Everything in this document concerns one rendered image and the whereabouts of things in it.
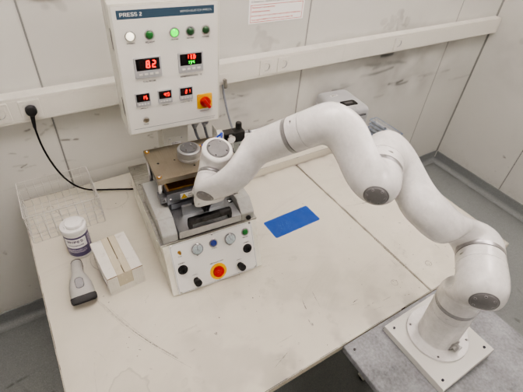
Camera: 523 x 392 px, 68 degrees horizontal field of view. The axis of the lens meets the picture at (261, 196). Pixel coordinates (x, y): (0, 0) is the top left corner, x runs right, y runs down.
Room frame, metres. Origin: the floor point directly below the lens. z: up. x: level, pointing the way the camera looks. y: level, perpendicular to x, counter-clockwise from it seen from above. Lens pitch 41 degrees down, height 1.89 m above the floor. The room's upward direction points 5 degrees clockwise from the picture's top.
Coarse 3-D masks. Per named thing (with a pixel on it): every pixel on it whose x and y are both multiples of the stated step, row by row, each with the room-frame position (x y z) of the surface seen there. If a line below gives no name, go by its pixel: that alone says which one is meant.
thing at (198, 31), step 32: (128, 0) 1.16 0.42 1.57; (160, 0) 1.18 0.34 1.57; (192, 0) 1.23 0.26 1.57; (128, 32) 1.12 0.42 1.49; (160, 32) 1.17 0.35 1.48; (192, 32) 1.21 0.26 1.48; (128, 64) 1.12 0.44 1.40; (160, 64) 1.16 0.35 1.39; (192, 64) 1.21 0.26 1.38; (128, 96) 1.11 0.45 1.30; (160, 96) 1.15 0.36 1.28; (192, 96) 1.21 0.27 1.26; (128, 128) 1.10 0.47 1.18; (160, 128) 1.15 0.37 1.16
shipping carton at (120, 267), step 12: (108, 240) 0.90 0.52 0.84; (120, 240) 0.90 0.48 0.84; (96, 252) 0.84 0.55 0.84; (108, 252) 0.84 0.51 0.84; (120, 252) 0.85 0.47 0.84; (132, 252) 0.85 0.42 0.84; (108, 264) 0.79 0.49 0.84; (120, 264) 0.80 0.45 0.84; (132, 264) 0.80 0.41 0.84; (108, 276) 0.75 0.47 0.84; (120, 276) 0.76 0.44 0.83; (132, 276) 0.78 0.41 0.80; (144, 276) 0.80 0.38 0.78; (108, 288) 0.74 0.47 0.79; (120, 288) 0.75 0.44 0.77
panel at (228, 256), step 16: (240, 224) 0.96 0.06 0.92; (192, 240) 0.86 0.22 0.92; (208, 240) 0.88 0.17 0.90; (240, 240) 0.93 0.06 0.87; (176, 256) 0.82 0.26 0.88; (192, 256) 0.84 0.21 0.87; (208, 256) 0.86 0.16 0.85; (224, 256) 0.88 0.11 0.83; (240, 256) 0.90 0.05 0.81; (176, 272) 0.79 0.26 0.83; (192, 272) 0.81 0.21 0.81; (208, 272) 0.83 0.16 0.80; (224, 272) 0.85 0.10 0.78; (240, 272) 0.88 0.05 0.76; (192, 288) 0.79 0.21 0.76
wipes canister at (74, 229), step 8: (72, 216) 0.94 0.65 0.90; (64, 224) 0.90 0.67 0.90; (72, 224) 0.90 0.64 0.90; (80, 224) 0.91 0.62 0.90; (64, 232) 0.87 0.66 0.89; (72, 232) 0.88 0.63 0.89; (80, 232) 0.89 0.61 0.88; (88, 232) 0.93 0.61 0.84; (72, 240) 0.87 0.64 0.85; (80, 240) 0.88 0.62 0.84; (88, 240) 0.91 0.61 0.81; (72, 248) 0.87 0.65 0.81; (80, 248) 0.88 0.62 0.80; (88, 248) 0.90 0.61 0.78; (72, 256) 0.87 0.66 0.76; (80, 256) 0.87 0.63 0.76
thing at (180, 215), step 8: (224, 200) 1.02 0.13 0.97; (176, 208) 0.96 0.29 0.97; (184, 208) 0.93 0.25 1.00; (192, 208) 0.94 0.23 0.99; (200, 208) 0.96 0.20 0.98; (216, 208) 0.97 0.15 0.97; (232, 208) 0.98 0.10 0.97; (176, 216) 0.92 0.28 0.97; (184, 216) 0.92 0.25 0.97; (224, 216) 0.94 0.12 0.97; (232, 216) 0.94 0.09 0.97; (240, 216) 0.96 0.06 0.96; (176, 224) 0.88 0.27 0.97; (184, 224) 0.89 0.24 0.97; (200, 224) 0.89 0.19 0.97; (208, 224) 0.90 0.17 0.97; (216, 224) 0.91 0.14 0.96; (224, 224) 0.93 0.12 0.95; (184, 232) 0.85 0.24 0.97; (192, 232) 0.87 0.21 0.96; (200, 232) 0.88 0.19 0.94
